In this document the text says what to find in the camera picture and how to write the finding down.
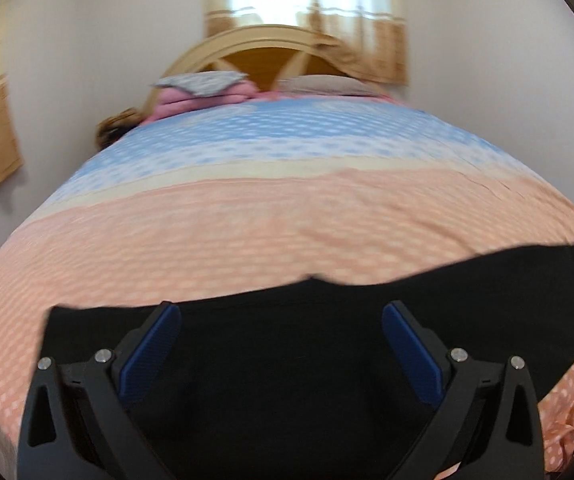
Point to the grey patterned pillow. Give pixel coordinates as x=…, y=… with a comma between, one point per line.
x=199, y=82

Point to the mauve pillow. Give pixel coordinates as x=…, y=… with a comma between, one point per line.
x=327, y=85

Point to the folded pink blanket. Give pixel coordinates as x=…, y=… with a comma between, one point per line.
x=187, y=102

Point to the polka dot bedspread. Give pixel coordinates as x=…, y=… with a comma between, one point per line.
x=267, y=210

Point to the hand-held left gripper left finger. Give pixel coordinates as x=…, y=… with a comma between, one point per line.
x=149, y=355

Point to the brown basket beside bed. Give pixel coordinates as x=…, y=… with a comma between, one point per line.
x=117, y=127

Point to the black pants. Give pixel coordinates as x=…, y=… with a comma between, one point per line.
x=277, y=360

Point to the cream wooden headboard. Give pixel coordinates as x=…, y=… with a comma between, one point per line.
x=257, y=62

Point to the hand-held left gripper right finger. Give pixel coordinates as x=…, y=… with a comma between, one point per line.
x=414, y=355

